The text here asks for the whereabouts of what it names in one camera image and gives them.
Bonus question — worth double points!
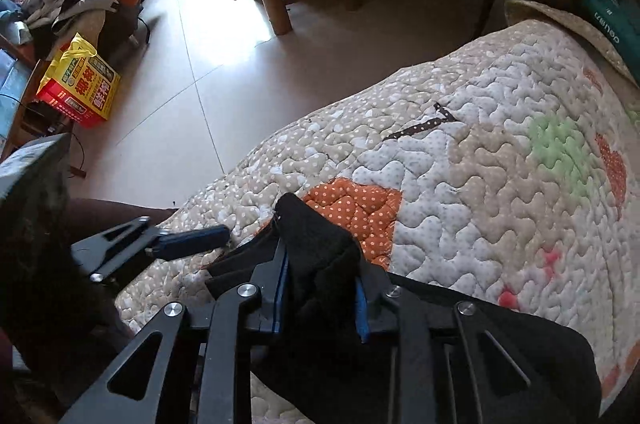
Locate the quilted patchwork blanket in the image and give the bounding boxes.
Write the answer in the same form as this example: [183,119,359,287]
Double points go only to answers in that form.
[115,18,640,424]

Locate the black pants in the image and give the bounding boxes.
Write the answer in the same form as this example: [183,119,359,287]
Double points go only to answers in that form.
[205,193,602,424]

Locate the teal plastic packet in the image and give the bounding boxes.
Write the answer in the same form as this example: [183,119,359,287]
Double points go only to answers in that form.
[580,0,640,60]

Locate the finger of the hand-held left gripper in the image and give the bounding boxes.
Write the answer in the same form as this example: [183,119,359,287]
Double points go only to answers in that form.
[70,216,231,285]

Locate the wooden side table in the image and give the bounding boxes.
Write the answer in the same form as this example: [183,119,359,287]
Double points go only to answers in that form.
[0,32,51,157]

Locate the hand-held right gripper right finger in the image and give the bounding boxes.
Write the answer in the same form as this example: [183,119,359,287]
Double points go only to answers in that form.
[356,261,538,424]

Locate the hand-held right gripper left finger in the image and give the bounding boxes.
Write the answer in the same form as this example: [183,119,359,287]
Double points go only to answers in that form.
[59,238,291,424]

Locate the black cable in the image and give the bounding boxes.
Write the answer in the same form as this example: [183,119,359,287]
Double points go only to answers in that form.
[69,128,89,178]

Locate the yellow and red carton box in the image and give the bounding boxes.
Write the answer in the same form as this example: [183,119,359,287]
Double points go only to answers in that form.
[36,32,122,129]

